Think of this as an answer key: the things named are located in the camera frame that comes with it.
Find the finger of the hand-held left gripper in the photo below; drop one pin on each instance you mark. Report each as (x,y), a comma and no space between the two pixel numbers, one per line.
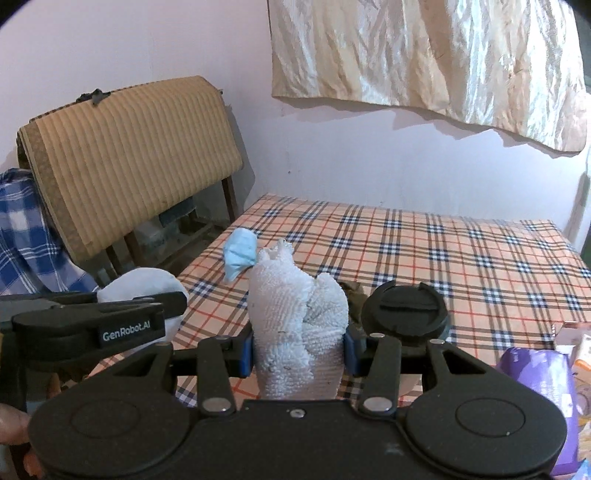
(173,303)

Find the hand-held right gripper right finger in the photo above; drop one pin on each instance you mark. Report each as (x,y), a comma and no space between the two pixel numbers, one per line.
(352,350)

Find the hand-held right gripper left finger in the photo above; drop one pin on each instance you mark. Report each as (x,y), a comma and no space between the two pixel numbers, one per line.
(246,355)

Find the white soft cloth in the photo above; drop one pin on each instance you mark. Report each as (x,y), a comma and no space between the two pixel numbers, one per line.
(138,284)

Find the white ribbed towel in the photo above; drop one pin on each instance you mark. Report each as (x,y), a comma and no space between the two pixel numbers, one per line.
(288,314)

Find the white cardboard box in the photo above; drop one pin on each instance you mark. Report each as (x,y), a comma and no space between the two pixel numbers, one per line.
(570,337)

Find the person's left hand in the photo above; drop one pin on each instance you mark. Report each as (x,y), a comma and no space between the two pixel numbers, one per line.
(11,422)

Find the dark brown cloth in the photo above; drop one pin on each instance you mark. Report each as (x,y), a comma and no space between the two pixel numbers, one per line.
(353,300)

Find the paper cup with black lid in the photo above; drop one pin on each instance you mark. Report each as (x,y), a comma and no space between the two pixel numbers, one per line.
(406,309)

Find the dark wooden chair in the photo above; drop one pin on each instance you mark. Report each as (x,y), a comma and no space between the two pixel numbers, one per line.
(184,221)

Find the blue face mask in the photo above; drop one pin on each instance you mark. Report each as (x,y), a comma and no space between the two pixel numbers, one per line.
(240,251)

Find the blue checked cloth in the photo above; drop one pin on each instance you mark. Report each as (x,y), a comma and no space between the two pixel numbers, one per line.
(32,240)

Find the plaid bed sheet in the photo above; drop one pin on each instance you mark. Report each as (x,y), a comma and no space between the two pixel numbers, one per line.
(438,258)

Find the tan woven mat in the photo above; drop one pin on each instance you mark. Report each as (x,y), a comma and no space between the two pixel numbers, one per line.
(129,161)

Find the purple wipes packet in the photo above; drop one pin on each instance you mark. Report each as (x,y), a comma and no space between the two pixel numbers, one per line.
(540,392)

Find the black clip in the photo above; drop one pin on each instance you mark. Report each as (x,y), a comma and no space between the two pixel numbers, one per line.
(93,97)

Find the beige satin curtain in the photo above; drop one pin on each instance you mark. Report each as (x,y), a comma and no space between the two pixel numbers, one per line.
(429,60)

